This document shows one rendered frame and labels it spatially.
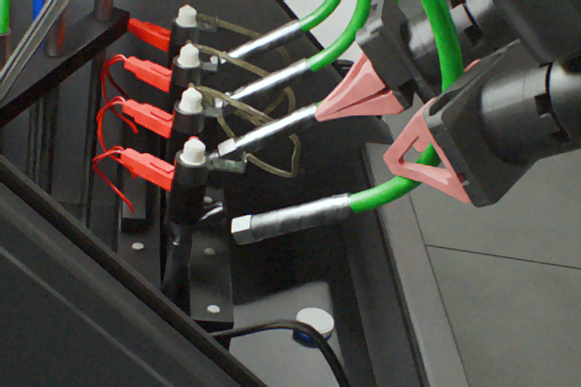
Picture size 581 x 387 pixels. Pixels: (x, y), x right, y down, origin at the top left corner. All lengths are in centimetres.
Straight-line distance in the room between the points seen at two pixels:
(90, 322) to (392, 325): 60
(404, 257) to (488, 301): 159
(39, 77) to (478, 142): 45
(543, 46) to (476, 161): 9
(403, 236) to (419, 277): 7
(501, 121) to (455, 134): 3
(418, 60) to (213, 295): 27
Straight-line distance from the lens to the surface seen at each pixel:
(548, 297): 279
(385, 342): 114
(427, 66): 88
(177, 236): 95
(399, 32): 89
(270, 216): 82
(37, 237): 53
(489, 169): 69
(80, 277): 54
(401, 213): 119
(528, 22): 62
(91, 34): 109
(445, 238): 287
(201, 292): 98
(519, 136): 68
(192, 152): 90
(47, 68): 103
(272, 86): 106
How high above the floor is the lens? 160
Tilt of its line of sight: 34 degrees down
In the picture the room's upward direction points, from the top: 12 degrees clockwise
